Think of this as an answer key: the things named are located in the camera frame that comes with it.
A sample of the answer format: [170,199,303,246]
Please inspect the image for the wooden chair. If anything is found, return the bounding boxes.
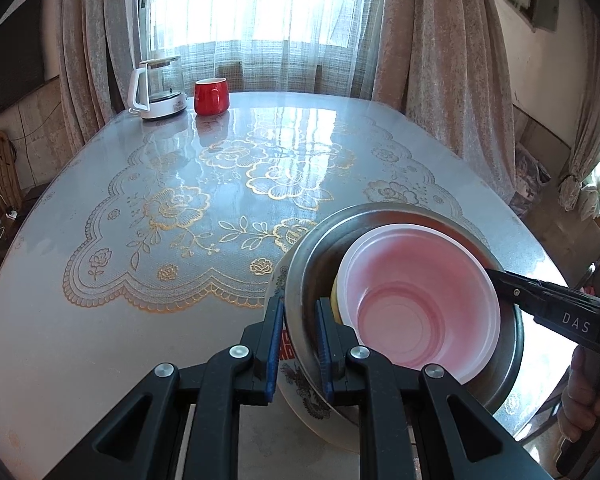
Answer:
[0,129,22,211]

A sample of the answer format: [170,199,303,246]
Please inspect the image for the black flat television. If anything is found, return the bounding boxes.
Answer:
[0,0,46,126]

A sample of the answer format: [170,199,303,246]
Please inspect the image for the sheer white curtain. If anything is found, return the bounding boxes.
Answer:
[147,0,396,101]

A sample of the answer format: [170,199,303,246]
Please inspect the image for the stainless steel bowl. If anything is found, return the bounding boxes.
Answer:
[283,203,525,407]

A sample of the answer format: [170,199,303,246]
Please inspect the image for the red plastic bowl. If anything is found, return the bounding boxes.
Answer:
[336,223,502,382]

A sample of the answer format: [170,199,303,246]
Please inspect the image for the patterned fabric bundle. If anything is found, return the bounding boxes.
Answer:
[514,142,552,212]

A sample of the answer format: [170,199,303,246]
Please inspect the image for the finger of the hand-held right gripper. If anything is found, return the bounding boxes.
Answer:
[486,269,541,318]

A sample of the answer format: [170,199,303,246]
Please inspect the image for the white glass electric kettle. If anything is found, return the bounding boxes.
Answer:
[128,55,189,121]

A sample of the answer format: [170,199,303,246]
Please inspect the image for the beige textured curtain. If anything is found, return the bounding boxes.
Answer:
[370,0,523,206]
[57,0,153,156]
[559,5,600,221]

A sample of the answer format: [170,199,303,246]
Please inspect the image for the red mug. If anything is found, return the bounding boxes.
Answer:
[194,77,229,116]

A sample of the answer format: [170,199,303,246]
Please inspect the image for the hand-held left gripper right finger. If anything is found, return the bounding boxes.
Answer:
[315,297,551,480]

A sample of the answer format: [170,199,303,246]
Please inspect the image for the yellow plastic bowl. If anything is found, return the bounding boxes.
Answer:
[329,279,347,327]

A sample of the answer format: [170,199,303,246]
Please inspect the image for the white plate with patterned rim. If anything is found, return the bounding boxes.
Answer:
[266,260,372,453]

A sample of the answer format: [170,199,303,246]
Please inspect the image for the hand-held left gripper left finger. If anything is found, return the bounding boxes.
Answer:
[45,296,286,480]

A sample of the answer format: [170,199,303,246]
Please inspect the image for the person's right hand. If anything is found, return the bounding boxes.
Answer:
[561,347,600,442]

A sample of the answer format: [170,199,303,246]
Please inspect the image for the white framed window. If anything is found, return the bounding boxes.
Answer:
[139,0,381,61]

